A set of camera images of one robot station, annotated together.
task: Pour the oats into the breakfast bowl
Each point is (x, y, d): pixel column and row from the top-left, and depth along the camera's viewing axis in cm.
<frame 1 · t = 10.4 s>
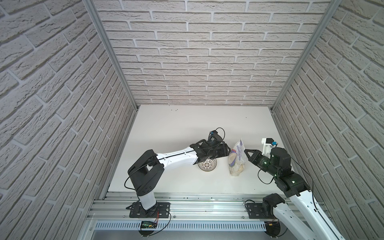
left hand: (228, 146, 82), fingers open
right hand: (242, 151, 73), fingers closed
patterned ceramic breakfast bowl: (208, 165, 90), point 2 cm above the table
clear oats bag: (236, 159, 79), point 15 cm above the table

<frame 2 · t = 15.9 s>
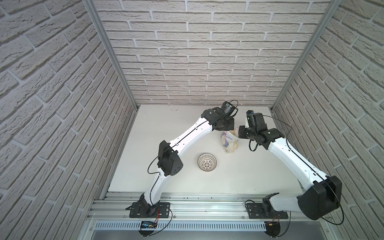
left hand: (230, 120, 82), fingers closed
right hand: (237, 129, 82), fingers closed
clear oats bag: (229, 140, 84), point 17 cm above the table
the other named things where they were.

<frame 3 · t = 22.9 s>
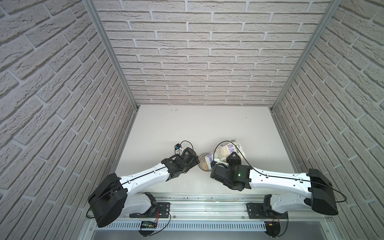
left hand: (195, 156, 84), fingers open
right hand: (233, 155, 75), fingers closed
clear oats bag: (224, 151, 77), point 19 cm above the table
the other named things where they were.

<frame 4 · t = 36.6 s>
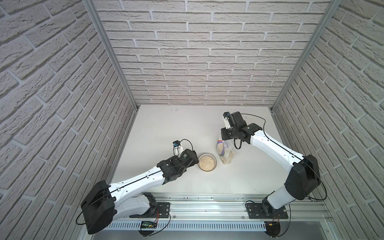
left hand: (191, 152, 82), fingers open
right hand: (219, 133, 85), fingers closed
clear oats bag: (225, 150, 84), point 13 cm above the table
the other named things where they were.

